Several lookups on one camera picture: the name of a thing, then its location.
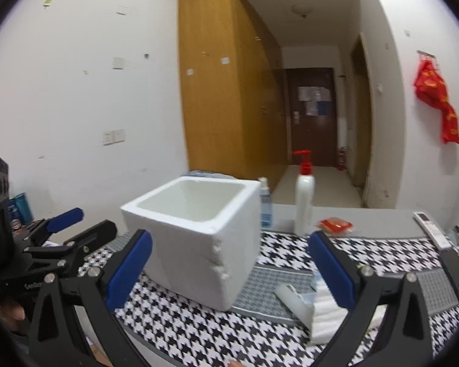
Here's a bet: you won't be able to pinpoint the small blue spray bottle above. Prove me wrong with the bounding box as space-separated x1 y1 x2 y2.
259 177 273 228

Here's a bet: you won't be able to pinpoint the white remote control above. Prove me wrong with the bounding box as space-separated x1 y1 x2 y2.
413 211 452 251

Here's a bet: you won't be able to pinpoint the wooden side door frame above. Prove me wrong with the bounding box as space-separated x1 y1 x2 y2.
351 36 372 199

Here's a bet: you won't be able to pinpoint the person's left hand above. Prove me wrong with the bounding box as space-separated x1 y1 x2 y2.
0 301 25 332

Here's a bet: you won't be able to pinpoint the red cloth bags on hook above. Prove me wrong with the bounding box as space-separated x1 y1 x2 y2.
414 58 459 145

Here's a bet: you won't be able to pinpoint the papers on door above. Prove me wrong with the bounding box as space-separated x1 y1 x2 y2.
297 86 332 117

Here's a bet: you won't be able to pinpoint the red snack packet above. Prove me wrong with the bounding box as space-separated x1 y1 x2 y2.
317 217 354 237

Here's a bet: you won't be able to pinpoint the white styrofoam box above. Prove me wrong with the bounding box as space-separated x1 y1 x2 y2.
121 176 261 311

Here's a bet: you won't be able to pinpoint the black smartphone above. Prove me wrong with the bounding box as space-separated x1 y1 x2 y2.
439 249 459 299

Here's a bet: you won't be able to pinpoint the white towel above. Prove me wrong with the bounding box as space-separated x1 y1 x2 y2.
309 270 387 346

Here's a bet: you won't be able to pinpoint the wooden wardrobe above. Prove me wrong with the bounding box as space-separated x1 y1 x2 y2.
178 0 288 188

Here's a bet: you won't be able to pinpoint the white pump bottle red top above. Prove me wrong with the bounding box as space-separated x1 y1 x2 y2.
293 150 315 237

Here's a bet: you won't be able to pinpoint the dark brown entrance door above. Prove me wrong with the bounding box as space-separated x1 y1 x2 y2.
285 68 338 167

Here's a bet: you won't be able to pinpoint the white wall socket pair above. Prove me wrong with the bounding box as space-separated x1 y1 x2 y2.
103 129 126 146

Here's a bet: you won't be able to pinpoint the red fire extinguisher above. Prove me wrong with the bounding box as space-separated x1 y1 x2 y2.
337 147 347 171

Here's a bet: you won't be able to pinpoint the white wall switch plate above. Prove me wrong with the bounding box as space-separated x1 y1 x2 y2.
113 57 125 70

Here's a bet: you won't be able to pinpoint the ceiling lamp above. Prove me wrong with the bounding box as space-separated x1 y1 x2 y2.
291 3 313 19

